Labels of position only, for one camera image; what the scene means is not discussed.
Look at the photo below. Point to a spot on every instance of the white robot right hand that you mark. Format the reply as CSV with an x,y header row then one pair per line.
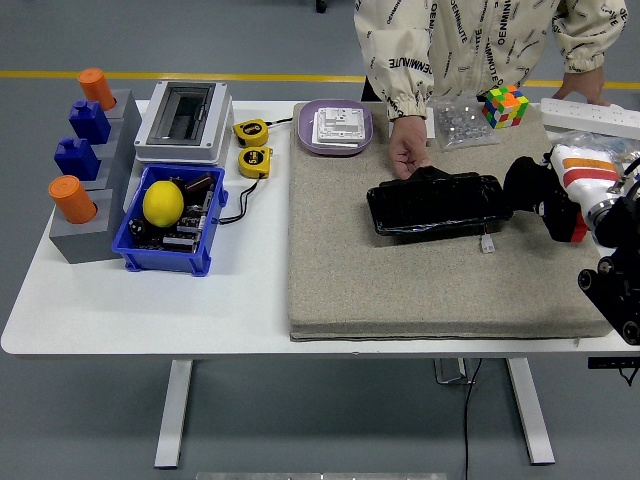
x,y
585,175

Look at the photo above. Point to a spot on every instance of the person's left hand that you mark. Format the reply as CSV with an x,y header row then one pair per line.
x,y
585,85

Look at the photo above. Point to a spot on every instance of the person's right hand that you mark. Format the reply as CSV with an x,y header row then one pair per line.
x,y
407,152

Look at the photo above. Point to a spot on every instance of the black glossy panel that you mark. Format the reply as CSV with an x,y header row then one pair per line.
x,y
430,205

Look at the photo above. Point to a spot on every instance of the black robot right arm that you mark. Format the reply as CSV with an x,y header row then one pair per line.
x,y
617,225

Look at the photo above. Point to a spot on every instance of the person's right forearm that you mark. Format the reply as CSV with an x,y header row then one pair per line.
x,y
409,125

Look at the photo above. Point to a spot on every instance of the white power strip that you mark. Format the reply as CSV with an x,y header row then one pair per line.
x,y
580,116

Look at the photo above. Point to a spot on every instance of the clear plastic bags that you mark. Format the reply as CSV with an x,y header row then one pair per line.
x,y
615,142

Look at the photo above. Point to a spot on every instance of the clear bag of metal nuts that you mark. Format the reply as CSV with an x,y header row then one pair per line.
x,y
462,125

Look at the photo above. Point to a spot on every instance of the colourful puzzle cube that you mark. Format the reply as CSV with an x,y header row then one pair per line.
x,y
505,107

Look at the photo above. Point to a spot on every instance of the purple tray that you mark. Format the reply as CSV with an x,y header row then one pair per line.
x,y
306,135

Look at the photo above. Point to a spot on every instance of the white connector plug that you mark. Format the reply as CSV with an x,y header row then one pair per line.
x,y
487,245

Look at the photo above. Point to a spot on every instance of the person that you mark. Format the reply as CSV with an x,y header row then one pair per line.
x,y
465,40

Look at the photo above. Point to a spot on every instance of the grey-brown mat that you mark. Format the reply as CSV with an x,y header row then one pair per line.
x,y
400,280

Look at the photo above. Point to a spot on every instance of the yellow tape measure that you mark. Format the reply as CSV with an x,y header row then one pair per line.
x,y
250,132
255,162

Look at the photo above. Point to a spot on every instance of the black chair wheel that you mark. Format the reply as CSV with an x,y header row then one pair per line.
x,y
321,5

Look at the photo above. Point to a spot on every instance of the black table control box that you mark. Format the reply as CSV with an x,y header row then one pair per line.
x,y
612,363

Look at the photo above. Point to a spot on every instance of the brown cylindrical capacitor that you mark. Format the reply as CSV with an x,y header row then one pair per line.
x,y
200,182

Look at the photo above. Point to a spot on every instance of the dark circuit boards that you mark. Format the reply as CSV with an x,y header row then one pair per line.
x,y
192,225

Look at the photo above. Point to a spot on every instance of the white table leg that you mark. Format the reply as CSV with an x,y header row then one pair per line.
x,y
532,415
172,415

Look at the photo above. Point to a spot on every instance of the yellow lemon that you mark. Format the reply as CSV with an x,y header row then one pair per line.
x,y
163,204

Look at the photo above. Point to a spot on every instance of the blue plastic bin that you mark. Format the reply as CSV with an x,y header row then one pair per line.
x,y
160,257

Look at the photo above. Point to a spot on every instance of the orange cylinder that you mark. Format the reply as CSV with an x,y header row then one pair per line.
x,y
96,87
72,200

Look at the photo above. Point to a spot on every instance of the blue plastic block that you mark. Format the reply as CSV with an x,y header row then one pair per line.
x,y
77,160
90,122

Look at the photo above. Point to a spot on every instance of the grey stepped block holder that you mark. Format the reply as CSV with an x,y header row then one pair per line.
x,y
85,245

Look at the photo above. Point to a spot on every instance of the white wall socket plate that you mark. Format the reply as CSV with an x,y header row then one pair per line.
x,y
340,125

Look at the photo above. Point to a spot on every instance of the metal under-table bracket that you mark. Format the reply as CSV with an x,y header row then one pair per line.
x,y
452,372

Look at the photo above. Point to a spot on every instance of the white electrical enclosure box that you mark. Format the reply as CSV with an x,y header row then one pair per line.
x,y
185,120

